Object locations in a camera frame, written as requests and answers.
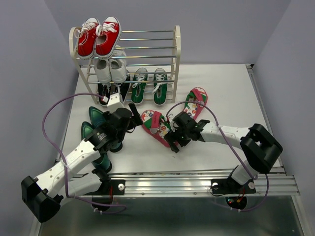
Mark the pink patterned sandal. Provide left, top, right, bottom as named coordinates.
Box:
left=183, top=87, right=208, bottom=119
left=141, top=110, right=171, bottom=148

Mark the green sneaker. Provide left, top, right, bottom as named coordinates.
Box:
left=131, top=67, right=148, bottom=105
left=152, top=68, right=168, bottom=106

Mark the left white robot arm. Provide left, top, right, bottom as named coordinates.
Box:
left=21, top=103, right=143, bottom=223

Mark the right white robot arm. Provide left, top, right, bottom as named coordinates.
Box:
left=164, top=112, right=283, bottom=192

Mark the upper dark green leather shoe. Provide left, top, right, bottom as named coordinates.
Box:
left=88, top=106, right=123, bottom=153

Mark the dark green leather shoe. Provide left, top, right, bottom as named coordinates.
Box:
left=81, top=121, right=112, bottom=173
left=88, top=106, right=123, bottom=153

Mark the lower dark green leather shoe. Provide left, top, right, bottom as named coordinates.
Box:
left=81, top=121, right=112, bottom=173

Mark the cream metal shoe shelf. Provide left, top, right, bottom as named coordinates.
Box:
left=68, top=25, right=181, bottom=102

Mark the right black sneaker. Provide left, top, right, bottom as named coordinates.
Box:
left=112, top=74, right=131, bottom=103

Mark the black sneaker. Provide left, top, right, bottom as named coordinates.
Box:
left=112, top=74, right=131, bottom=103
left=97, top=83, right=111, bottom=107

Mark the left black sneaker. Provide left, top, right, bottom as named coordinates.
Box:
left=97, top=83, right=111, bottom=107

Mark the left white sneaker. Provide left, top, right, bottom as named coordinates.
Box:
left=94, top=59, right=111, bottom=84

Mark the white sneaker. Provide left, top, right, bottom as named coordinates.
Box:
left=94, top=59, right=111, bottom=84
left=109, top=49, right=126, bottom=84

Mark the right white sneaker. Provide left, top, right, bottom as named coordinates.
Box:
left=109, top=49, right=126, bottom=84

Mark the right red sneaker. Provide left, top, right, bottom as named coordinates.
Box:
left=95, top=16, right=122, bottom=59

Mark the red sneaker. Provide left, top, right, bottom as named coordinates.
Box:
left=76, top=17, right=99, bottom=59
left=95, top=16, right=122, bottom=59

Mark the left red sneaker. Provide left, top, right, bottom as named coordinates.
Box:
left=76, top=17, right=99, bottom=59

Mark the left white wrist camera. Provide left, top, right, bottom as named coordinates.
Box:
left=107, top=93, right=124, bottom=111

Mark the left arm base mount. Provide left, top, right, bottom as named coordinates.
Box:
left=89, top=179, right=126, bottom=213

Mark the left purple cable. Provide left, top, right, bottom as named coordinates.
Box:
left=42, top=92, right=127, bottom=215

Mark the purple cable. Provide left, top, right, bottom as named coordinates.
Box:
left=42, top=92, right=127, bottom=215
left=166, top=100, right=270, bottom=213

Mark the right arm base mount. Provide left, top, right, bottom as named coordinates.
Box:
left=210, top=177, right=256, bottom=210

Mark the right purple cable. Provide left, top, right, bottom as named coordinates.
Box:
left=166, top=100, right=270, bottom=213

